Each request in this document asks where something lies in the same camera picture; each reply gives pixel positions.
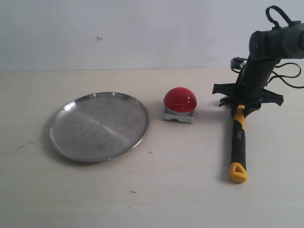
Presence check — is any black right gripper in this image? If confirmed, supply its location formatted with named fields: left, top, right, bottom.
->
left=212, top=56, right=284, bottom=117

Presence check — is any yellow black claw hammer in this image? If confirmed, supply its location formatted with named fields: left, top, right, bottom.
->
left=229, top=105, right=248, bottom=183

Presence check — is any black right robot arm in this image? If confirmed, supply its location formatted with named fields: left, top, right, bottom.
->
left=212, top=21, right=304, bottom=116

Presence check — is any red dome push button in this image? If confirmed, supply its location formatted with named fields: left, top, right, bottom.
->
left=162, top=87, right=197, bottom=124

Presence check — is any round stainless steel plate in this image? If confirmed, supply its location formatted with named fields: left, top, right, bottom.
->
left=49, top=92, right=150, bottom=163

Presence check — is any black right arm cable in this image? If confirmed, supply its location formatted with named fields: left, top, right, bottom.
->
left=265, top=5, right=304, bottom=89

